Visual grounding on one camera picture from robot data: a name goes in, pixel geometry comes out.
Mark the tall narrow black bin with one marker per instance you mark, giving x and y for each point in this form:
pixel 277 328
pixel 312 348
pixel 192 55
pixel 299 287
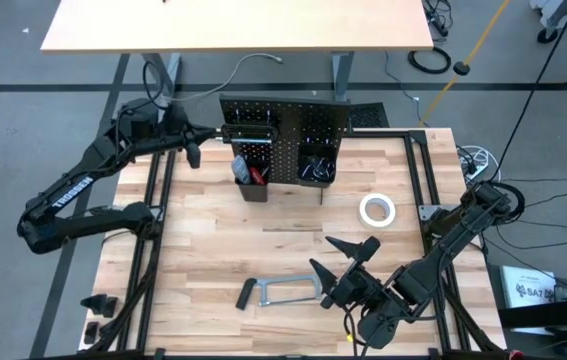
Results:
pixel 253 195

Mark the white tape roll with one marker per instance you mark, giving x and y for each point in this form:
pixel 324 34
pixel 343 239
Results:
pixel 362 211

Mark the beige desk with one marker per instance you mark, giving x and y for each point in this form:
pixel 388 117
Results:
pixel 238 25

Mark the grey hacksaw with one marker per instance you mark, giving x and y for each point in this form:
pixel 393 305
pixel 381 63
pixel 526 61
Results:
pixel 245 294

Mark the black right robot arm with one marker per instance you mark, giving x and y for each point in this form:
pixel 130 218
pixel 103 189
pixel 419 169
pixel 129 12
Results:
pixel 463 225

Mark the red button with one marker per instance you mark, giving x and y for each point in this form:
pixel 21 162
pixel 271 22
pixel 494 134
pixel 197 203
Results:
pixel 514 356

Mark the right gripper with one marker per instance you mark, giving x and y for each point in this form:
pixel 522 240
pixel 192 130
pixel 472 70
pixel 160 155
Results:
pixel 358 290

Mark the black equipment stand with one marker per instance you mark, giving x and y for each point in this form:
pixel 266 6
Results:
pixel 553 312

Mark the white power strip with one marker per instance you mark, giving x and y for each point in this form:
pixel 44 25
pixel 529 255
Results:
pixel 478 170

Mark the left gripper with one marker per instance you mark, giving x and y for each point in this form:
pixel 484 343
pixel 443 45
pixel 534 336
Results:
pixel 178 132

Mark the silver corner bracket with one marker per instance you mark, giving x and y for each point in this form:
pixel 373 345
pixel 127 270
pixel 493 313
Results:
pixel 425 212

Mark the wide black bin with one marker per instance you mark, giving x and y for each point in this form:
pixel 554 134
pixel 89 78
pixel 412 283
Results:
pixel 315 184

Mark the black aluminium table frame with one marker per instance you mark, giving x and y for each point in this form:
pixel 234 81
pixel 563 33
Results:
pixel 413 170

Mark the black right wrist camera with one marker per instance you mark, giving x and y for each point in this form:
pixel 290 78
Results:
pixel 383 325

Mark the grey wheeled cart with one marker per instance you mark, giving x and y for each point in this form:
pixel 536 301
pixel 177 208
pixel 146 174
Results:
pixel 545 35

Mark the silver peg hook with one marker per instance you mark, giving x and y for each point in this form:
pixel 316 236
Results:
pixel 267 117
pixel 237 118

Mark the spare black gripper finger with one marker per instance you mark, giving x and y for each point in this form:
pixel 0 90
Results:
pixel 91 332
pixel 98 305

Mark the black floor mat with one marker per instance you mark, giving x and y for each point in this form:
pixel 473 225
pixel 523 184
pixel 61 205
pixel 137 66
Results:
pixel 370 115

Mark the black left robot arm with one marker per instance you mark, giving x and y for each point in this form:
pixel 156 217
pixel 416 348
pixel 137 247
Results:
pixel 73 187

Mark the needle-nose pliers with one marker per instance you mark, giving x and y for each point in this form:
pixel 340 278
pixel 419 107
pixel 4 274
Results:
pixel 258 176

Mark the black metal pegboard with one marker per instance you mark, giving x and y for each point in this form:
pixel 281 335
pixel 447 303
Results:
pixel 293 125

